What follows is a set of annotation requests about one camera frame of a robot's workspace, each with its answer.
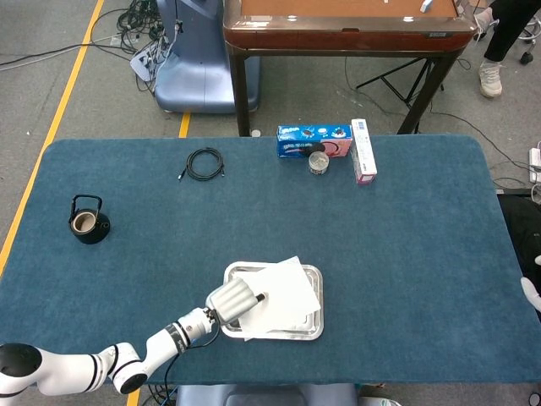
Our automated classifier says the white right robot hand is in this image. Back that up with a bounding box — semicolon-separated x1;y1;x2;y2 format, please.
520;253;541;314

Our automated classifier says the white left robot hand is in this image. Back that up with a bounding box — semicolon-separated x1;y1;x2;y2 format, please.
205;277;267;330

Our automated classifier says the white paper napkin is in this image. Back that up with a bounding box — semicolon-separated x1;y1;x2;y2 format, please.
233;255;321;343

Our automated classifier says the silver metal tray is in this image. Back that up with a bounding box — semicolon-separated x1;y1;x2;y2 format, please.
221;261;325;342

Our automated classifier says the grey blue robot torso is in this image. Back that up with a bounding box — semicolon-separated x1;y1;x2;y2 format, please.
175;383;360;406

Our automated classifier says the white power strip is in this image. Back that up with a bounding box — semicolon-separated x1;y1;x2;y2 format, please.
527;146;541;184
128;41;164;82

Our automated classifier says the blue felt table cloth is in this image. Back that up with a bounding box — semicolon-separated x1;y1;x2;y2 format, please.
0;134;541;387

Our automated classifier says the black teapot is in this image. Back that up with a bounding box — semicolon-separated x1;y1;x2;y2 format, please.
68;194;112;246

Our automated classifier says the small clear plastic jar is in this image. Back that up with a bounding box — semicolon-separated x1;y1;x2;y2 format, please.
308;151;331;176

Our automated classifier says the blue oreo cookie box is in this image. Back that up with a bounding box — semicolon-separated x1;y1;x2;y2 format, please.
276;123;353;160

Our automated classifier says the pink and white carton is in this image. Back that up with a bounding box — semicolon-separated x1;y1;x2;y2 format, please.
350;118;379;186

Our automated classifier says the office chair wheel base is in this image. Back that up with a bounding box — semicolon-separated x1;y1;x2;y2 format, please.
518;20;541;65

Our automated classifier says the person's leg and shoe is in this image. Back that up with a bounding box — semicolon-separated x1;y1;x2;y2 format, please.
472;0;541;99

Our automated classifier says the brown mahjong table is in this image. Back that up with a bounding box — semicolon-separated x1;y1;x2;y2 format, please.
222;0;478;137

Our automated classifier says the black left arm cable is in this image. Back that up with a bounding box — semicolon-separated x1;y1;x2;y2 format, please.
161;319;221;406

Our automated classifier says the coiled black usb cable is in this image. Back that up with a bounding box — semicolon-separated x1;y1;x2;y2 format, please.
177;147;226;183

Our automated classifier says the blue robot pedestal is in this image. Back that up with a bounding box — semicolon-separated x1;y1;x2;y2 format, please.
154;0;261;114

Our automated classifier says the tangled floor cable bundle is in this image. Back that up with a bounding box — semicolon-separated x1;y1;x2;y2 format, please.
116;0;178;92

